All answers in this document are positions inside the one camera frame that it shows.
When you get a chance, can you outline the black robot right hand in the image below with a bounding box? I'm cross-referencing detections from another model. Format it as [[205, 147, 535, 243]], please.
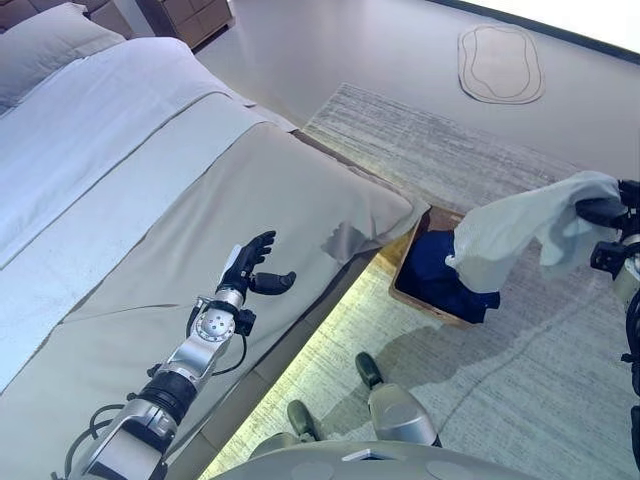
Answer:
[[574, 179, 640, 229]]

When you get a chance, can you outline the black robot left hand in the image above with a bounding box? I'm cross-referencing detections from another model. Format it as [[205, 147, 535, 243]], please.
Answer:
[[215, 229, 297, 301]]

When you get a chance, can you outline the white garment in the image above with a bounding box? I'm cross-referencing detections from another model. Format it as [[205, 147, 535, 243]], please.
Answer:
[[444, 170, 624, 294]]

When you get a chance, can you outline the dark blue garment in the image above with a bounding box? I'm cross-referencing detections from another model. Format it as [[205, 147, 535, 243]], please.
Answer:
[[399, 229, 501, 324]]

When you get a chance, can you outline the bed with beige cover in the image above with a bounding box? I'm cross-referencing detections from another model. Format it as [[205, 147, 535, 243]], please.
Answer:
[[0, 122, 431, 480]]

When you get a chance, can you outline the brown wicker laundry basket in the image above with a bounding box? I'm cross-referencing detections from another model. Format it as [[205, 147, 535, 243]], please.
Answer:
[[388, 204, 481, 331]]

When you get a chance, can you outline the silver robot left leg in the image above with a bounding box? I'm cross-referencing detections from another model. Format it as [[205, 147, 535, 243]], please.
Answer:
[[249, 399, 326, 456]]

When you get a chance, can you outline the silver robot leg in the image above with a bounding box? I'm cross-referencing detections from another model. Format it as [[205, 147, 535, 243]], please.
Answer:
[[249, 399, 326, 456], [354, 352, 444, 449]]

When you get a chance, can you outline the small oval floor mat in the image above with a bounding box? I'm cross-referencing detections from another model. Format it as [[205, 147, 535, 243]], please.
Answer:
[[457, 24, 546, 105]]

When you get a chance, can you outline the grey streaked area rug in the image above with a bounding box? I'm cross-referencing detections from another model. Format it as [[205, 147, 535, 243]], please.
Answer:
[[199, 82, 640, 480]]

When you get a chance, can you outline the white duvet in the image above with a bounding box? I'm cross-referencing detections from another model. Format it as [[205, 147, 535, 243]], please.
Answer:
[[0, 37, 296, 331]]

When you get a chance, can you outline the silver robot right leg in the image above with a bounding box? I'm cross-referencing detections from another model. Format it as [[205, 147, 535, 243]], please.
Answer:
[[354, 352, 444, 449]]

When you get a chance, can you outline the grey robot torso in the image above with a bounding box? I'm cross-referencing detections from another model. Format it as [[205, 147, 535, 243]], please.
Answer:
[[209, 439, 541, 480]]

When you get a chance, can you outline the brown wooden nightstand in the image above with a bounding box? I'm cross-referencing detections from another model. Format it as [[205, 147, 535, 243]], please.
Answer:
[[134, 0, 235, 49]]

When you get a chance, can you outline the plain beige pillow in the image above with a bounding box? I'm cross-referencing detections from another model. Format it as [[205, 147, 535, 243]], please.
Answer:
[[0, 12, 126, 109]]

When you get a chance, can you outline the tufted upholstered headboard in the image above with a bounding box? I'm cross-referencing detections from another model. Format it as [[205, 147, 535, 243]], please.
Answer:
[[0, 0, 101, 31]]

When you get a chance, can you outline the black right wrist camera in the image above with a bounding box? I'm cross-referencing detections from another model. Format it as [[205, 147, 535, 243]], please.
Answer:
[[589, 242, 626, 274]]

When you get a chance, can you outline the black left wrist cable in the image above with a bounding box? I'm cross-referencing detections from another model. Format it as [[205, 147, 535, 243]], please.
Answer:
[[212, 332, 249, 376]]

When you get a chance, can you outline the tan upholstered bed frame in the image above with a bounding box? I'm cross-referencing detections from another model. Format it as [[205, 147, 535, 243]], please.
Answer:
[[169, 129, 431, 480]]

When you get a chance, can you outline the dark window floor rail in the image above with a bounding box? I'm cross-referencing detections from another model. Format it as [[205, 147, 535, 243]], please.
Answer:
[[424, 0, 640, 57]]

